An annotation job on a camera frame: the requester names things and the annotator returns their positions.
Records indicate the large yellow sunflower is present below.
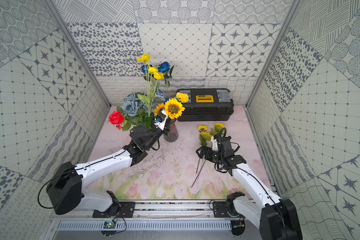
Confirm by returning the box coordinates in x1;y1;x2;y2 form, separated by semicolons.
196;131;213;176

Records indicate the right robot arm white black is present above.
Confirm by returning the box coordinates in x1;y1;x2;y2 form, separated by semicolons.
196;136;303;240

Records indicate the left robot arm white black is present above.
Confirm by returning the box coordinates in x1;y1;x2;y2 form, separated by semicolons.
44;119;171;218

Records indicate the clear glass vase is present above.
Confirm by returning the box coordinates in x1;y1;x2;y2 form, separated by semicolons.
145;125;153;134

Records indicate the yellow sunflower in pink vase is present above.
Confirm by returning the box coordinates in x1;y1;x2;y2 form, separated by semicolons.
165;99;185;120

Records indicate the small yellow sunflower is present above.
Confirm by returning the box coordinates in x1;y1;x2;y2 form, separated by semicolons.
154;103;165;116

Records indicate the dusty blue rose bunch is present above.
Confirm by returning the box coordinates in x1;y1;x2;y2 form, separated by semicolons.
122;89;168;117

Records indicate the yellow carnation near toolbox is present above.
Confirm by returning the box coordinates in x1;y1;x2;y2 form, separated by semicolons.
176;92;189;103

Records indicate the red rose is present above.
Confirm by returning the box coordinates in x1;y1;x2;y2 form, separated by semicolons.
109;111;125;130

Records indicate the black toolbox yellow latch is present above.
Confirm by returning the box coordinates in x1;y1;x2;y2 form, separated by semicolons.
177;88;234;122

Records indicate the yellow poppy spray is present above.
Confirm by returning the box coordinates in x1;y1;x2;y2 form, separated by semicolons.
137;54;164;117

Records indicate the dark blue rose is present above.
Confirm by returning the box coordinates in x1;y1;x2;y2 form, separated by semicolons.
158;62;174;91
141;65;151;75

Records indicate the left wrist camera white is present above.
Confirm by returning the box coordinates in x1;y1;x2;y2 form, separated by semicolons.
154;110;169;131

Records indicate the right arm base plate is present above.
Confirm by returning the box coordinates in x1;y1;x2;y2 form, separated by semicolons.
210;201;238;218

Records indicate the aluminium mounting rail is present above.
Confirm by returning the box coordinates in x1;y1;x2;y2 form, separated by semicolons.
47;199;289;221

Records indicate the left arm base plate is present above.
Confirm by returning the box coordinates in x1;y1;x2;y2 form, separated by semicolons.
92;202;136;218

